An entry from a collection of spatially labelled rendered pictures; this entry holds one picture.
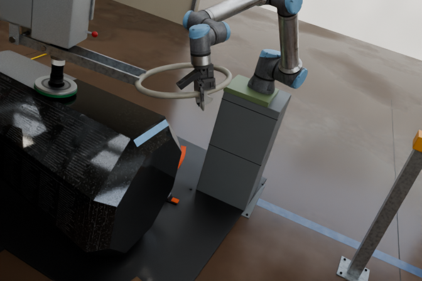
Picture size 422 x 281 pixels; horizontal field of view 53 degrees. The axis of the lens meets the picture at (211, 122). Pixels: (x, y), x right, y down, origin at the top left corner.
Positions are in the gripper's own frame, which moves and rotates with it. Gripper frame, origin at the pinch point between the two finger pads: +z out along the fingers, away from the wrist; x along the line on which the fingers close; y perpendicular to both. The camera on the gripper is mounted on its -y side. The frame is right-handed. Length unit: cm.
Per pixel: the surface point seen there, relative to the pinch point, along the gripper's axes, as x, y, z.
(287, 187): 87, 100, 126
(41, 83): 58, -68, -5
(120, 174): 7, -40, 30
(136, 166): 9.1, -31.5, 29.3
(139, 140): 15.8, -27.6, 19.1
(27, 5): 49, -66, -46
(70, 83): 60, -54, -2
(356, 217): 48, 141, 143
